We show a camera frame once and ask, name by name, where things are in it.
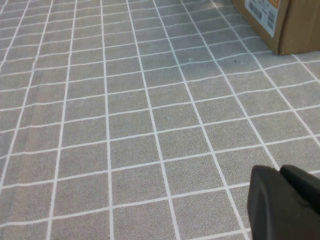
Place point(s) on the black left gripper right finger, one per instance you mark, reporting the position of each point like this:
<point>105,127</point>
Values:
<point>305,185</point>

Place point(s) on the brown cardboard shoe box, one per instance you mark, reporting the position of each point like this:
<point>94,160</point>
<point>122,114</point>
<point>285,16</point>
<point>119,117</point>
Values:
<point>295,30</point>

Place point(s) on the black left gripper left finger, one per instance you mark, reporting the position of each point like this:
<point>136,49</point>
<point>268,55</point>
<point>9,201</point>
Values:
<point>270,212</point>

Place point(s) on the grey white-checked tablecloth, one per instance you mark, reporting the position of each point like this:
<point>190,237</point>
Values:
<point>125,125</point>

